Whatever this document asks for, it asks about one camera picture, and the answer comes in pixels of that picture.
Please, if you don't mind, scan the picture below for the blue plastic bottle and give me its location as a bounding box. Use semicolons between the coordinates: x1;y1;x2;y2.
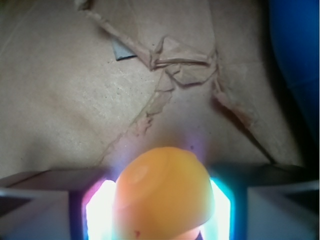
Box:
268;0;320;143

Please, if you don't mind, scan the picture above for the yellow rubber duck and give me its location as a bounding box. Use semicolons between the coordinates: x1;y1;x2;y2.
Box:
112;147;214;240

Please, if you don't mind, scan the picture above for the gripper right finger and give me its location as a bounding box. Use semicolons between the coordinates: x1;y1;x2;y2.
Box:
199;162;320;240

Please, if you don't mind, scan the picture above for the brown paper bag tray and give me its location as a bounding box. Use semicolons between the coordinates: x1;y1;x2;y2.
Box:
0;0;308;177

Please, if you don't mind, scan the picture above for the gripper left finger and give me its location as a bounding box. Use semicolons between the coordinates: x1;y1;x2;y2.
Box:
0;168;115;240

